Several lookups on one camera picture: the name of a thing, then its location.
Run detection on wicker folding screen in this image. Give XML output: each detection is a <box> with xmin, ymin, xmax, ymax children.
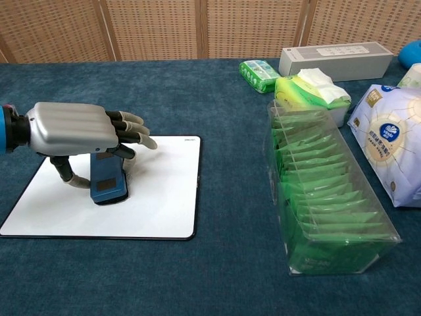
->
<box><xmin>0</xmin><ymin>0</ymin><xmax>421</xmax><ymax>64</ymax></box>

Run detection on green yellow tissue pack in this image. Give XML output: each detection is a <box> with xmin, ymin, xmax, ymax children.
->
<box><xmin>274</xmin><ymin>67</ymin><xmax>352</xmax><ymax>128</ymax></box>

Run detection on clear box of green sachets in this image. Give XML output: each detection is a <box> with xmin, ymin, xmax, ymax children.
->
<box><xmin>266</xmin><ymin>99</ymin><xmax>403</xmax><ymax>276</ymax></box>

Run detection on white writing board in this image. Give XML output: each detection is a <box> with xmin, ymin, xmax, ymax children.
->
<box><xmin>0</xmin><ymin>135</ymin><xmax>202</xmax><ymax>241</ymax></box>

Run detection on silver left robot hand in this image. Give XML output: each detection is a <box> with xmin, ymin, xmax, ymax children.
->
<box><xmin>24</xmin><ymin>101</ymin><xmax>158</xmax><ymax>191</ymax></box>

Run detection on blue detergent bottle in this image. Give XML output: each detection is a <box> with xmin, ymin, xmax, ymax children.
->
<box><xmin>397</xmin><ymin>39</ymin><xmax>421</xmax><ymax>68</ymax></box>

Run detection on blue board eraser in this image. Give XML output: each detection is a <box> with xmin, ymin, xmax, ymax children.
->
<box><xmin>90</xmin><ymin>151</ymin><xmax>129</xmax><ymax>205</ymax></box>

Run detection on white blue tissue pack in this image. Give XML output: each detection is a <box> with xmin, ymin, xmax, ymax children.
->
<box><xmin>347</xmin><ymin>84</ymin><xmax>421</xmax><ymax>208</ymax></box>

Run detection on green wet wipes pack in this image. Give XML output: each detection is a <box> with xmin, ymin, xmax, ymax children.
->
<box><xmin>239</xmin><ymin>59</ymin><xmax>280</xmax><ymax>95</ymax></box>

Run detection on blue table cloth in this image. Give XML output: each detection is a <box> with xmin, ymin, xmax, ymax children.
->
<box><xmin>0</xmin><ymin>57</ymin><xmax>421</xmax><ymax>316</ymax></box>

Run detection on grey power strip box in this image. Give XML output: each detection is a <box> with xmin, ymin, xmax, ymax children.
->
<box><xmin>278</xmin><ymin>41</ymin><xmax>395</xmax><ymax>82</ymax></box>

